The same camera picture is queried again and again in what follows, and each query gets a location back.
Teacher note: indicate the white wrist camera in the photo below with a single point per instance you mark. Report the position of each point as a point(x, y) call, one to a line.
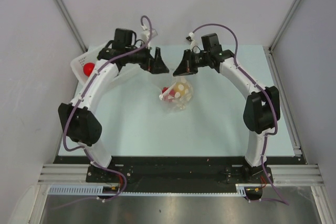
point(145, 35)
point(191, 39)

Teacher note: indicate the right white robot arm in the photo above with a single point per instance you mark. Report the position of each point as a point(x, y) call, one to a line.
point(262, 109)

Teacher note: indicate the yellow pear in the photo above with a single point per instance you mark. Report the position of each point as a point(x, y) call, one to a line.
point(181, 88)

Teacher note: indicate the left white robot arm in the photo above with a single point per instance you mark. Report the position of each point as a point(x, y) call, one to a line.
point(77, 118)

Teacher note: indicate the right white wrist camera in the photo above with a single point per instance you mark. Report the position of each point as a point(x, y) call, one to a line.
point(191, 39)

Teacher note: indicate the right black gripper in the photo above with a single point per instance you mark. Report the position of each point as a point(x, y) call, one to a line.
point(186, 66)

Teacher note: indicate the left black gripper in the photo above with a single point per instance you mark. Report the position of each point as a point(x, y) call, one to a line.
point(154, 65)

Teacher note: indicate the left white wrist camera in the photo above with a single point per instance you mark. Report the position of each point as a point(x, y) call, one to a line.
point(145, 35)

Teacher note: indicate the clear dotted zip bag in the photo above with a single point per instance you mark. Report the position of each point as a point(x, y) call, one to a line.
point(180, 102)

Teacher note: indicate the white slotted cable duct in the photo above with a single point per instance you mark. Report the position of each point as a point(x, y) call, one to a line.
point(80, 190)

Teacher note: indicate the white plastic basket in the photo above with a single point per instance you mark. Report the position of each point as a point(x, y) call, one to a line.
point(78, 63)

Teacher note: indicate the red apple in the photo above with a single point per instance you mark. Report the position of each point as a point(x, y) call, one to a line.
point(167, 94)
point(88, 68)

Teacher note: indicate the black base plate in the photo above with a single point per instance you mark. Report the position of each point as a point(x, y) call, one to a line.
point(179, 174)

